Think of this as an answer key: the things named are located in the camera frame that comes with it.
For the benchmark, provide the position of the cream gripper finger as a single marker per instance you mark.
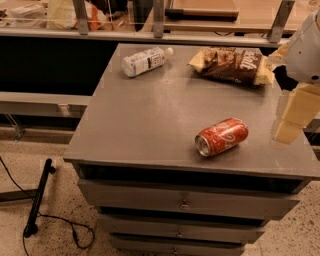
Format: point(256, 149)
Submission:
point(278, 57)
point(296, 109)

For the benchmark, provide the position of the black stand leg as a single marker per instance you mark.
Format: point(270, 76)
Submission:
point(35, 195)

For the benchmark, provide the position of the red soda can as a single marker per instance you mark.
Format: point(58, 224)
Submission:
point(221, 136)

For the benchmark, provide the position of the blue label plastic bottle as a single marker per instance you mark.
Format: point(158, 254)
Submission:
point(145, 61)

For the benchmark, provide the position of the wooden board with black bar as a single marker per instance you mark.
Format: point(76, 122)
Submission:
point(224, 10)

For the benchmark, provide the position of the yellow plastic bag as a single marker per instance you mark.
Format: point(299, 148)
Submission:
point(61, 15)

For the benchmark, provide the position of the brown chip bag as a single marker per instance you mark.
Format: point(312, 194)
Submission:
point(236, 65)

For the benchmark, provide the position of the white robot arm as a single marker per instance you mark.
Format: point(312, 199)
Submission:
point(301, 57)

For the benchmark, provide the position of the grey metal railing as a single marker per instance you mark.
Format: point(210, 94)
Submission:
point(254, 28)

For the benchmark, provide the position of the grey drawer cabinet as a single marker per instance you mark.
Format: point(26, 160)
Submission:
point(135, 154)

